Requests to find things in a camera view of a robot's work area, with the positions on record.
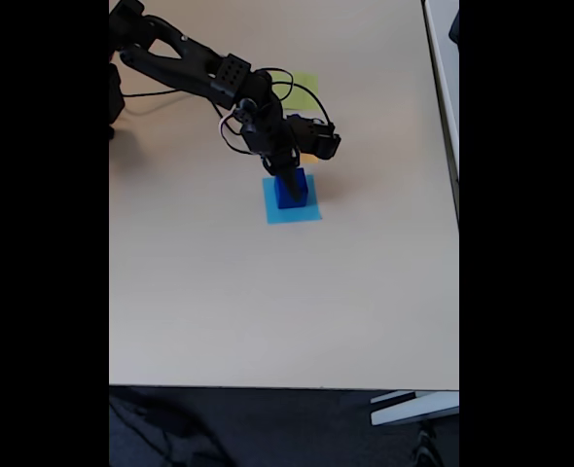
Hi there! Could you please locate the largest blue cube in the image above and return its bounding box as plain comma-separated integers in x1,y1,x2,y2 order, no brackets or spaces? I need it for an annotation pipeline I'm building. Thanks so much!
274,167,309,210

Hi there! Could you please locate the light blue paper square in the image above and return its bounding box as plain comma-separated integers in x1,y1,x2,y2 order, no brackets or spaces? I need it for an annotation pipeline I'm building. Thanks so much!
261,174,323,226

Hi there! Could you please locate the green paper square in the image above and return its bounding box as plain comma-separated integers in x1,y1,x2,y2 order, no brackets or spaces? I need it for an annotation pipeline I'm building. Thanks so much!
271,72,319,111

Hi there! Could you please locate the white side table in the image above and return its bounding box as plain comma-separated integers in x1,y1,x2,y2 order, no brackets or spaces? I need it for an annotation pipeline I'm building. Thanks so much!
421,0,460,225

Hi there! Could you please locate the white table foot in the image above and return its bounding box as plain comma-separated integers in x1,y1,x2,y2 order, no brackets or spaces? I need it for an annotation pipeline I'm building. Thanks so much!
369,389,460,427

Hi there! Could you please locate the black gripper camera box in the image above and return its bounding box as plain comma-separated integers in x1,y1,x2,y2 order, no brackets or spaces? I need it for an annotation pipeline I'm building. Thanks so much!
286,115,342,161

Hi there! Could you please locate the black floor cable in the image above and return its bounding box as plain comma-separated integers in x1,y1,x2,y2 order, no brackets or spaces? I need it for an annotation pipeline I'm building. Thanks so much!
109,391,230,467

